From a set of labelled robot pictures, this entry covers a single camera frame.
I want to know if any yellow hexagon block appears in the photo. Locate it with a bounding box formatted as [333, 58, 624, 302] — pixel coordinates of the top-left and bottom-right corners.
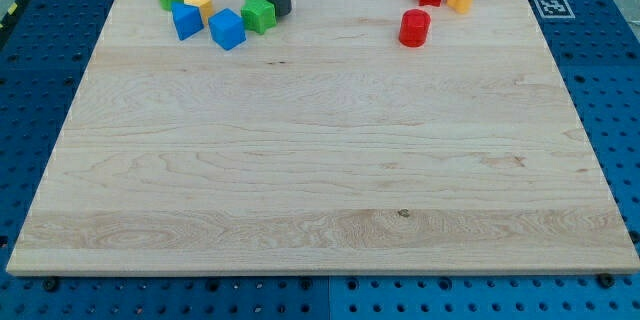
[184, 0, 214, 25]

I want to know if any green star block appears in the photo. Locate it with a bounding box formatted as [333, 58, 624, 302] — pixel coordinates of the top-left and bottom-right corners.
[241, 0, 277, 35]

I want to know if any white fiducial marker tag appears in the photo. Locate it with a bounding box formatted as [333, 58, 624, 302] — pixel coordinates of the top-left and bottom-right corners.
[533, 0, 575, 19]

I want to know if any black bolt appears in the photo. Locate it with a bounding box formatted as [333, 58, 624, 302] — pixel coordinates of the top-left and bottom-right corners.
[596, 273, 616, 289]
[41, 277, 60, 293]

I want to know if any black bolt front right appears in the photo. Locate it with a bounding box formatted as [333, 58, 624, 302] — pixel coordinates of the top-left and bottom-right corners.
[596, 273, 616, 289]

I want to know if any light wooden board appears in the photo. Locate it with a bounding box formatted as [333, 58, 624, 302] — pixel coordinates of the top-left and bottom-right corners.
[7, 0, 639, 276]

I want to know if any blue triangle block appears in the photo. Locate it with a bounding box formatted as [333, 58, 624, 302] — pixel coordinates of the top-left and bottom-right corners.
[171, 2, 204, 40]

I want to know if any red cylinder block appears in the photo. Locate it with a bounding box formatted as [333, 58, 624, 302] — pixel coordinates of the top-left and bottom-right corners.
[398, 9, 431, 47]

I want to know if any blue cube block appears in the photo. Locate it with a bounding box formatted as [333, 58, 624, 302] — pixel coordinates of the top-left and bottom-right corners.
[208, 8, 246, 50]

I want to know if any black bolt front left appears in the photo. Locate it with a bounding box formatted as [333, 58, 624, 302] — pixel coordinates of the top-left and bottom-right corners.
[41, 277, 60, 293]

